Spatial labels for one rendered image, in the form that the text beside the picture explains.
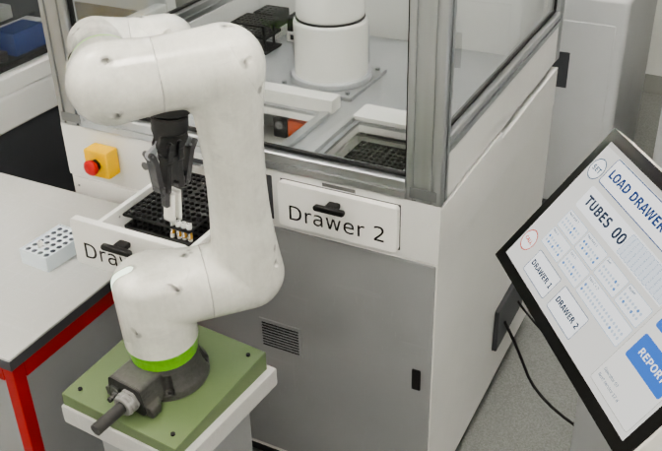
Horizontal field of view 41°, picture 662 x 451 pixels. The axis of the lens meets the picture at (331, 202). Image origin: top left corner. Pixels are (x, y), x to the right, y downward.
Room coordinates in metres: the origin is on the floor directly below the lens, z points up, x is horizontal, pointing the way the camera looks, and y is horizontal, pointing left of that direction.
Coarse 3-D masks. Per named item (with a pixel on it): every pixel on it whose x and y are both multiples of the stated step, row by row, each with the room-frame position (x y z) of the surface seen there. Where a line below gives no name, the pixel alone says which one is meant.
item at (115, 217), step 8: (192, 168) 1.87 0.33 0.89; (200, 168) 1.86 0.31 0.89; (144, 192) 1.75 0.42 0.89; (128, 200) 1.71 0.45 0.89; (136, 200) 1.72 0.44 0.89; (120, 208) 1.68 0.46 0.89; (128, 208) 1.70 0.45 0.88; (104, 216) 1.64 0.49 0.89; (112, 216) 1.65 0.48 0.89; (120, 216) 1.67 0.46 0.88; (112, 224) 1.65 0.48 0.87; (120, 224) 1.67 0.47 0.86; (208, 232) 1.56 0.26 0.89; (200, 240) 1.53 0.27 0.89; (208, 240) 1.55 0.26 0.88
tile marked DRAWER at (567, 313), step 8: (560, 296) 1.15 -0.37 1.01; (568, 296) 1.14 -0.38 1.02; (552, 304) 1.15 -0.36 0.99; (560, 304) 1.14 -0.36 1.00; (568, 304) 1.13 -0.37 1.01; (576, 304) 1.12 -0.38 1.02; (552, 312) 1.14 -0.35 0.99; (560, 312) 1.13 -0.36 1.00; (568, 312) 1.11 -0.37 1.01; (576, 312) 1.10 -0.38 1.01; (584, 312) 1.09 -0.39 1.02; (560, 320) 1.11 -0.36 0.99; (568, 320) 1.10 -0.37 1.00; (576, 320) 1.09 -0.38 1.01; (584, 320) 1.08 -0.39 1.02; (560, 328) 1.10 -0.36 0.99; (568, 328) 1.09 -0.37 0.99; (576, 328) 1.08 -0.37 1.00; (568, 336) 1.07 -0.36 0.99
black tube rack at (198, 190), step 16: (192, 176) 1.80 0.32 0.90; (192, 192) 1.73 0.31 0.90; (144, 208) 1.66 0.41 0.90; (160, 208) 1.66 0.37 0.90; (192, 208) 1.66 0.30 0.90; (208, 208) 1.66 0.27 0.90; (128, 224) 1.65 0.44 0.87; (144, 224) 1.65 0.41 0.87; (192, 224) 1.59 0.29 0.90; (208, 224) 1.64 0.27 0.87; (176, 240) 1.58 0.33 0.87
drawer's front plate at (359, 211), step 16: (288, 192) 1.70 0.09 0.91; (304, 192) 1.68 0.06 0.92; (320, 192) 1.67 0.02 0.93; (336, 192) 1.66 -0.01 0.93; (288, 208) 1.71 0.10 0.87; (304, 208) 1.69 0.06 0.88; (352, 208) 1.63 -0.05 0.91; (368, 208) 1.61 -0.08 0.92; (384, 208) 1.60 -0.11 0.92; (288, 224) 1.71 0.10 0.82; (304, 224) 1.69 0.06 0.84; (336, 224) 1.65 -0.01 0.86; (352, 224) 1.63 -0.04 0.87; (368, 224) 1.61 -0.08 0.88; (384, 224) 1.60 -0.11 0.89; (352, 240) 1.63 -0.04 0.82; (368, 240) 1.61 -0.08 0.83; (384, 240) 1.60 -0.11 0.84
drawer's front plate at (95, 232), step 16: (80, 224) 1.57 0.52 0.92; (96, 224) 1.55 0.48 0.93; (80, 240) 1.57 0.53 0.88; (96, 240) 1.55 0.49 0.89; (112, 240) 1.53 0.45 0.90; (128, 240) 1.51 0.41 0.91; (144, 240) 1.49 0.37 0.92; (160, 240) 1.48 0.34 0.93; (80, 256) 1.58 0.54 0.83; (112, 256) 1.53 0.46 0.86
